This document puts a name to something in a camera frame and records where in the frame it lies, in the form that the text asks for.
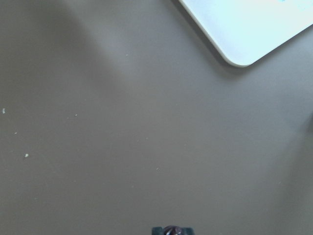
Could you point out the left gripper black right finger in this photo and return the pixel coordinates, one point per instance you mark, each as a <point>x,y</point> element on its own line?
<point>187,231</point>

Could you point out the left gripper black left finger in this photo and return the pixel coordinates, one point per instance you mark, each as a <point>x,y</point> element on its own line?
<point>157,231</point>

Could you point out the pair of dark cherries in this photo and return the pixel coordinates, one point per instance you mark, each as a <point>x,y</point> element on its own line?
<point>173,230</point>

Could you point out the cream rabbit tray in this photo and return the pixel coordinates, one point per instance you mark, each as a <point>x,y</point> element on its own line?
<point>244,31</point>

